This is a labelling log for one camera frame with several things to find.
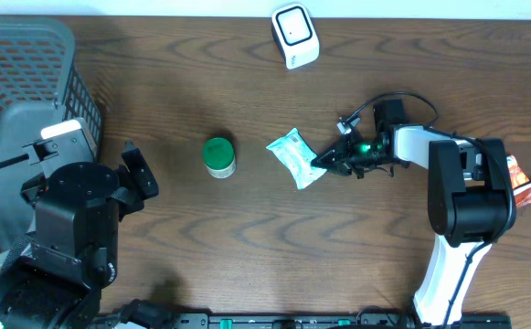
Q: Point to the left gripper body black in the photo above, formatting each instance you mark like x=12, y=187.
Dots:
x=114, y=183

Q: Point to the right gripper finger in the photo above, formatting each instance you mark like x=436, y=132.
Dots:
x=339, y=168
x=333, y=157

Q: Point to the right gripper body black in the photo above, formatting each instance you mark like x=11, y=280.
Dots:
x=364, y=153

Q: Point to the light blue wipes pack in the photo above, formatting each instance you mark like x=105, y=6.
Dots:
x=296, y=155

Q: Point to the green lid jar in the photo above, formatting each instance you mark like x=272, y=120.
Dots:
x=219, y=157

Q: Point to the small orange carton box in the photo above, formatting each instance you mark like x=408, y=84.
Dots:
x=517, y=175

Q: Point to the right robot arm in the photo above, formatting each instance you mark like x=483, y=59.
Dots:
x=470, y=202

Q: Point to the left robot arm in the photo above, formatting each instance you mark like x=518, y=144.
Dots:
x=53, y=276

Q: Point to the white barcode scanner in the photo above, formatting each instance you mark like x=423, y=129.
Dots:
x=294, y=34

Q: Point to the grey plastic mesh basket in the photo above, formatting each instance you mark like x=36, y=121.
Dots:
x=40, y=86

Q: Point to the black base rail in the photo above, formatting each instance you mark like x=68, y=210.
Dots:
x=143, y=314

